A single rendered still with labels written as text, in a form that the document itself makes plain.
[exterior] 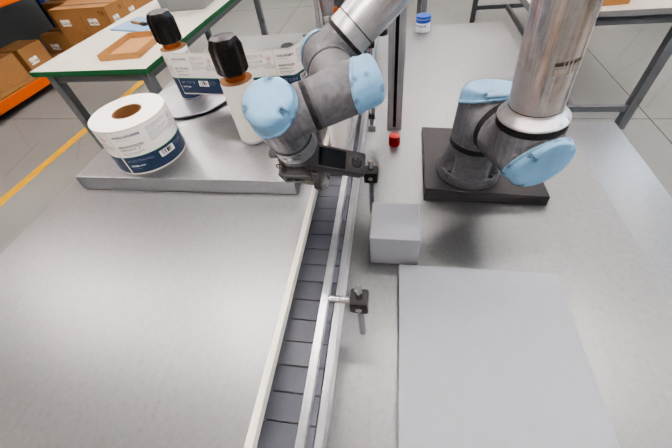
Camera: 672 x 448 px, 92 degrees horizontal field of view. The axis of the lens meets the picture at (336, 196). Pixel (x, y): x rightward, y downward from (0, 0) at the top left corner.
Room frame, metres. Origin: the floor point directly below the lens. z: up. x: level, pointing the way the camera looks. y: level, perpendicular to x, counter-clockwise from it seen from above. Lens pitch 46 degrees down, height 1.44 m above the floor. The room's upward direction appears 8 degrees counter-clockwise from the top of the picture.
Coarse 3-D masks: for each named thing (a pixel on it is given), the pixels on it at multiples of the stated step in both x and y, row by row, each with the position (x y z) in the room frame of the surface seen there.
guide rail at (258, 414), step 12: (324, 144) 0.72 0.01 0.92; (312, 192) 0.54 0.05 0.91; (312, 204) 0.50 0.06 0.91; (300, 240) 0.41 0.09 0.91; (300, 252) 0.38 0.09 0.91; (300, 264) 0.36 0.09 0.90; (288, 288) 0.30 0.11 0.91; (288, 300) 0.28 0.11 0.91; (288, 312) 0.27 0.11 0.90; (276, 324) 0.24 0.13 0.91; (276, 336) 0.22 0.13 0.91; (276, 348) 0.20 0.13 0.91; (276, 360) 0.19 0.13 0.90; (264, 372) 0.17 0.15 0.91; (264, 384) 0.15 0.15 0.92; (264, 396) 0.14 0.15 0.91; (264, 408) 0.12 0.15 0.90; (252, 420) 0.11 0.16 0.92; (252, 432) 0.09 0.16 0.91; (252, 444) 0.08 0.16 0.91
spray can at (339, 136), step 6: (330, 126) 0.67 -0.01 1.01; (336, 126) 0.66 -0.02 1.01; (342, 126) 0.66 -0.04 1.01; (348, 126) 0.68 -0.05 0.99; (330, 132) 0.67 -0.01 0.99; (336, 132) 0.66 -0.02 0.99; (342, 132) 0.66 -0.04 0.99; (348, 132) 0.67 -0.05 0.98; (330, 138) 0.67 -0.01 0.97; (336, 138) 0.66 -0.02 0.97; (342, 138) 0.66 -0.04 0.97; (348, 138) 0.67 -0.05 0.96; (330, 144) 0.68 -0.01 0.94; (336, 144) 0.66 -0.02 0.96; (342, 144) 0.66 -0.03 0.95
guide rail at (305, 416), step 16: (352, 128) 0.71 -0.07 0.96; (352, 144) 0.64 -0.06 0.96; (336, 224) 0.40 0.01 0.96; (336, 240) 0.36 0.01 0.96; (320, 304) 0.24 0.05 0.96; (320, 320) 0.22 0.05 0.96; (320, 336) 0.19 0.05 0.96; (320, 352) 0.17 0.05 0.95; (304, 400) 0.11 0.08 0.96; (304, 416) 0.09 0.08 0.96; (304, 432) 0.08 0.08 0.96
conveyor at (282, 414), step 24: (360, 120) 0.87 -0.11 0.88; (336, 192) 0.57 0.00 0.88; (312, 216) 0.50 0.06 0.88; (312, 240) 0.43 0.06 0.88; (312, 264) 0.37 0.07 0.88; (336, 264) 0.36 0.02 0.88; (312, 288) 0.32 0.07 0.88; (336, 288) 0.33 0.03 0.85; (312, 312) 0.27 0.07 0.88; (288, 336) 0.23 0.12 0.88; (312, 336) 0.23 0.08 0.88; (288, 360) 0.19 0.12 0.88; (288, 384) 0.16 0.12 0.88; (288, 408) 0.12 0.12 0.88; (312, 408) 0.12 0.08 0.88; (264, 432) 0.10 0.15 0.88; (288, 432) 0.09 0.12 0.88; (312, 432) 0.09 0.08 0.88
